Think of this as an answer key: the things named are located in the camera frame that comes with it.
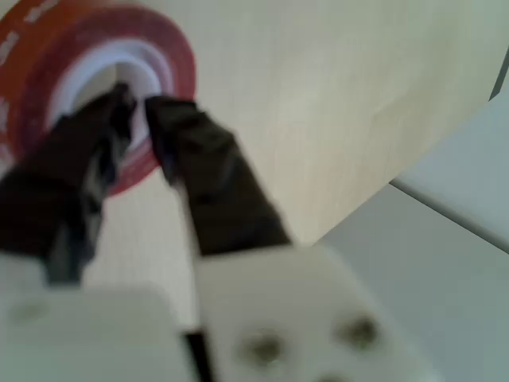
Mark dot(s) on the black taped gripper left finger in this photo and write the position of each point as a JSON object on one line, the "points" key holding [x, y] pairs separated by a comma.
{"points": [[51, 179]]}

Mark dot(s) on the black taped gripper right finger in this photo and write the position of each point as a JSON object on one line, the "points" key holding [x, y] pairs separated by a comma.
{"points": [[222, 199]]}

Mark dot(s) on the red tape roll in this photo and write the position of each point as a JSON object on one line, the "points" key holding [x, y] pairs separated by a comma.
{"points": [[36, 67]]}

